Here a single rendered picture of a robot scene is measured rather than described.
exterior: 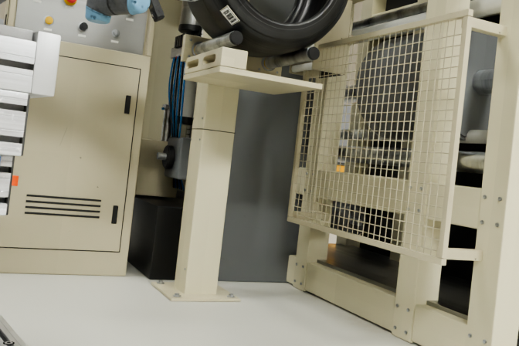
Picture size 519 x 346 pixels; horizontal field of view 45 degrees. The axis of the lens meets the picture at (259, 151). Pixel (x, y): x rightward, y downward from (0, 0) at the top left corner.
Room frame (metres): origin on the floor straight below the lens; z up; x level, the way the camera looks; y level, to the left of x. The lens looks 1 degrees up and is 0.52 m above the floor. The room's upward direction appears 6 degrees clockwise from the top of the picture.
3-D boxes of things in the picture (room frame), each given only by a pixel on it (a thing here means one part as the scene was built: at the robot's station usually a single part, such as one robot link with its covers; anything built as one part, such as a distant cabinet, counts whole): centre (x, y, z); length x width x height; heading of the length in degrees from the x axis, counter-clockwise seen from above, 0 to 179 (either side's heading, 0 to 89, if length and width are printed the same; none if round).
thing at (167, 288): (2.39, 0.18, 0.01); 0.27 x 0.27 x 0.02; 25
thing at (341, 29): (2.53, -0.19, 1.05); 0.20 x 0.15 x 0.30; 25
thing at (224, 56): (2.11, 0.19, 0.83); 0.36 x 0.09 x 0.06; 25
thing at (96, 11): (1.86, 0.51, 0.94); 0.11 x 0.08 x 0.11; 56
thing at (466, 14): (2.10, -0.34, 0.65); 0.90 x 0.02 x 0.70; 25
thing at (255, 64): (2.33, 0.13, 0.90); 0.40 x 0.03 x 0.10; 115
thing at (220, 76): (2.17, 0.06, 0.80); 0.37 x 0.36 x 0.02; 115
